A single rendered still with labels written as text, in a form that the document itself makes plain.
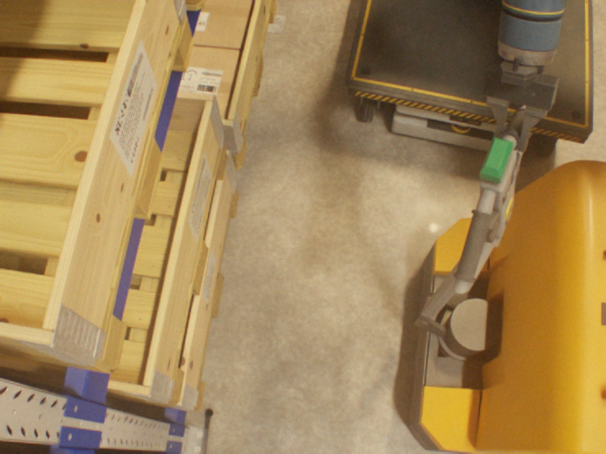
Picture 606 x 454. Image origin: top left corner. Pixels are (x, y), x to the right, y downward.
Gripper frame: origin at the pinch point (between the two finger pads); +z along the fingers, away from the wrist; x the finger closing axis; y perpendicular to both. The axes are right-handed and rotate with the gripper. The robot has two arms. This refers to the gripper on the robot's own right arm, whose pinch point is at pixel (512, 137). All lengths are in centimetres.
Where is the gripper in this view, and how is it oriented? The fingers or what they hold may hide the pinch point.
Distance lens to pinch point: 124.5
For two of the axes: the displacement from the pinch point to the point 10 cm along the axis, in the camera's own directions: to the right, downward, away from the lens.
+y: 5.0, -5.2, 7.0
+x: -8.7, -2.8, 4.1
